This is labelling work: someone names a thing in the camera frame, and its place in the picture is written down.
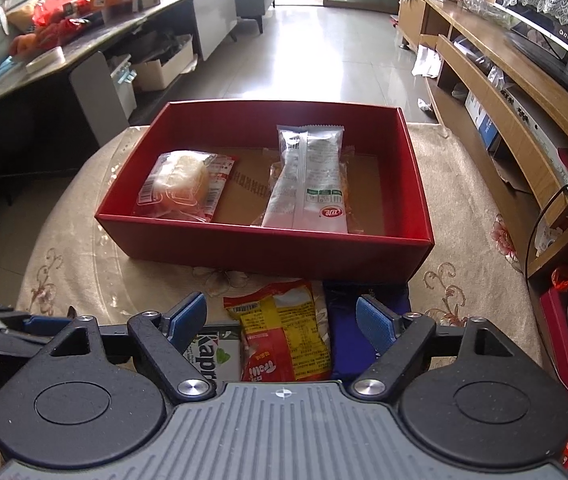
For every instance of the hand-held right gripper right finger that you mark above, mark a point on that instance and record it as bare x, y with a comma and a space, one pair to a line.
376, 322

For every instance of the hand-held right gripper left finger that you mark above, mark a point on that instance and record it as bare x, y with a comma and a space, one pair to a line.
186, 315

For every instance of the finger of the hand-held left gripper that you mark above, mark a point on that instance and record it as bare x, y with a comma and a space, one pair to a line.
4, 345
44, 324

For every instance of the blue silver-backed snack packet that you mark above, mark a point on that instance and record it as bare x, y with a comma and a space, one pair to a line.
344, 330

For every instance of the green wafer packet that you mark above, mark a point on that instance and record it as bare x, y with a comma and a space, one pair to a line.
216, 355

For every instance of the red and yellow gummy packet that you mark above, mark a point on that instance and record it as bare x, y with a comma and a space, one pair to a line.
279, 330

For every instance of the red cardboard box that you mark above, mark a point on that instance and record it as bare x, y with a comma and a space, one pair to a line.
264, 255

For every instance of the clear bread bun packet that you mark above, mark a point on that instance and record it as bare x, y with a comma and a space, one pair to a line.
179, 180

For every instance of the red and white snack packet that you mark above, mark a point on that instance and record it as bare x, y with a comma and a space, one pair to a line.
220, 180

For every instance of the long white snack packet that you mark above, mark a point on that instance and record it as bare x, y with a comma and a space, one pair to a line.
309, 180

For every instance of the red board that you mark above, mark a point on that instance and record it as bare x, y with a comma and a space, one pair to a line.
559, 340

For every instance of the blue and white box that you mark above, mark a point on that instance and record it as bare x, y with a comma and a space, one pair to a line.
484, 125

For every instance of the dark long coffee table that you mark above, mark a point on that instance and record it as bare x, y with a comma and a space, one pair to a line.
64, 95

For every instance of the white storage box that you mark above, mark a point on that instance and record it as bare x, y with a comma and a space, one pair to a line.
161, 67

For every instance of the white set-top box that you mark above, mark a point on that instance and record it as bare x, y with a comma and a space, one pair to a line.
539, 130

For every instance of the white plastic bag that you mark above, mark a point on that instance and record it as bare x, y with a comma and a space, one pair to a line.
426, 62

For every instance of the flat white box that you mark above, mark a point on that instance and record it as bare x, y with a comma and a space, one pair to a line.
44, 57

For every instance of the wooden television cabinet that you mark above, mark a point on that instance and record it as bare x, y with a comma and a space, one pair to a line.
509, 75

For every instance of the bag of oranges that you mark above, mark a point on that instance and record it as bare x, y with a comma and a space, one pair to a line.
26, 42

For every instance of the red plastic bag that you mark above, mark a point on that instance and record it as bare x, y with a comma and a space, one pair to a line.
56, 12

